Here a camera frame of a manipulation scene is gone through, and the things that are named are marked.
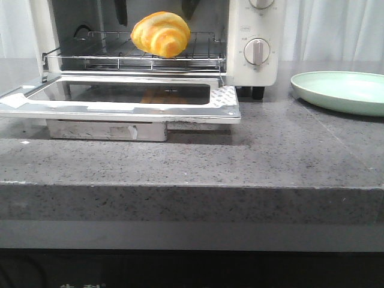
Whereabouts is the glass oven door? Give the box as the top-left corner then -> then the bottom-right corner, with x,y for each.
1,73 -> 241,141

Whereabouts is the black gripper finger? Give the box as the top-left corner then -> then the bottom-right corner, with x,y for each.
181,0 -> 200,20
114,0 -> 128,25

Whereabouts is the white Toshiba toaster oven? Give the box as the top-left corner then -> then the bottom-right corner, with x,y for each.
28,1 -> 286,99

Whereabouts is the metal wire oven rack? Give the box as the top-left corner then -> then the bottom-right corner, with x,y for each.
42,31 -> 226,73

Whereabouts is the lower oven control knob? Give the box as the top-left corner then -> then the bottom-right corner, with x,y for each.
244,38 -> 270,65

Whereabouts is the light green round plate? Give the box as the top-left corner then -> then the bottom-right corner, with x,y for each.
290,71 -> 383,117

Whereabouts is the oven control knob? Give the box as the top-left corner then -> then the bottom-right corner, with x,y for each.
249,0 -> 274,10
244,38 -> 270,65

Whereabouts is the upper oven control knob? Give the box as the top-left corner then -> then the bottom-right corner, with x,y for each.
249,0 -> 274,10

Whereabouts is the grey stone counter block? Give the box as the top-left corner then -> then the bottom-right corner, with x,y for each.
1,62 -> 383,252

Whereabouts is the orange striped croissant bread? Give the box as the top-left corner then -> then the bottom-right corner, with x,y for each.
130,11 -> 191,58

